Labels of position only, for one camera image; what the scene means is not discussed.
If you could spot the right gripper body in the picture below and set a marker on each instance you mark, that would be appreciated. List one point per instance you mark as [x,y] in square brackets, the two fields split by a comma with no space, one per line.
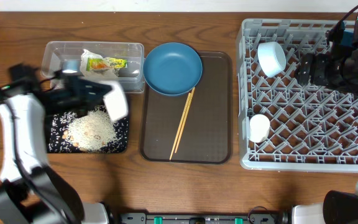
[305,70]

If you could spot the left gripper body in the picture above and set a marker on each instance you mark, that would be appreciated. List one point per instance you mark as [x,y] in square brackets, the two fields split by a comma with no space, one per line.
[70,99]

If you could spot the white napkin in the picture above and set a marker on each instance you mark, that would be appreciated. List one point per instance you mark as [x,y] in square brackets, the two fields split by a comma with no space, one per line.
[108,74]

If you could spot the white bowl with food scraps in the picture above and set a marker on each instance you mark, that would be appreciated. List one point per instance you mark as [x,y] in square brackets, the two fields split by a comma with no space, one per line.
[115,101]

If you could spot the light blue bowl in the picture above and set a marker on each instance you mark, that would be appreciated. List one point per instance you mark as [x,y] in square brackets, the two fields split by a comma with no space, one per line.
[271,58]

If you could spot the white cup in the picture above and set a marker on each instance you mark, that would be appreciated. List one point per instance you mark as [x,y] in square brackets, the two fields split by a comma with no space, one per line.
[259,128]

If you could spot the dark blue plate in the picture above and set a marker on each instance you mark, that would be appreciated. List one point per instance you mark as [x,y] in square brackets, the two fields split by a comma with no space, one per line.
[173,69]

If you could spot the wooden chopstick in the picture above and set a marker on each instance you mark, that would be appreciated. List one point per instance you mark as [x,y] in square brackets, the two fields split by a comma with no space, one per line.
[176,137]
[185,124]

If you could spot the yellow green snack wrapper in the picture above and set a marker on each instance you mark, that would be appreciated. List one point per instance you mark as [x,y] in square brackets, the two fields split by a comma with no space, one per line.
[103,64]

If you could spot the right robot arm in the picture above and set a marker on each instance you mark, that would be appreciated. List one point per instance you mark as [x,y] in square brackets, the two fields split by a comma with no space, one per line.
[337,70]

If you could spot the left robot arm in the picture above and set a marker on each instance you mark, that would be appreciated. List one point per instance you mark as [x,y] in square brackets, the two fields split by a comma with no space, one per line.
[30,190]

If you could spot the spilled rice food waste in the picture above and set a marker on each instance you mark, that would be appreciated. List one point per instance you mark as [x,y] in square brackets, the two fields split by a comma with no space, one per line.
[92,130]

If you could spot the grey dishwasher rack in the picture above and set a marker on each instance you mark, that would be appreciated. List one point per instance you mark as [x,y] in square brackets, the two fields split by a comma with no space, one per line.
[312,128]

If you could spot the clear plastic bin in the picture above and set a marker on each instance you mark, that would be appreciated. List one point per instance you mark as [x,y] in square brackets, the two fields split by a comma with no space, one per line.
[131,78]

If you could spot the black plastic tray bin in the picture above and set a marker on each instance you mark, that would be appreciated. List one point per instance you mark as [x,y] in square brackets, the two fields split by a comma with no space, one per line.
[120,130]

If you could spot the dark brown serving tray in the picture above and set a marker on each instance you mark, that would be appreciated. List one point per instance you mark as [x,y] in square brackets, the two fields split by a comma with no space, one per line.
[207,137]

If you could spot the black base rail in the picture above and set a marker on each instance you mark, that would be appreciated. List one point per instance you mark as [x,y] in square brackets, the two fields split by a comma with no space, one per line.
[255,217]

